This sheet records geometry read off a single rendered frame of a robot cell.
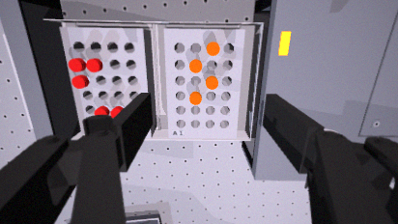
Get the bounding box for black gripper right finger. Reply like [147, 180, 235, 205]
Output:
[263, 94, 398, 224]

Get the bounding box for white tube rack with holes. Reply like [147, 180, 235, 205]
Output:
[59, 27, 157, 138]
[163, 28, 245, 139]

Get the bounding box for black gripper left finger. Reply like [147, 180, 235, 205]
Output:
[0, 93, 153, 224]

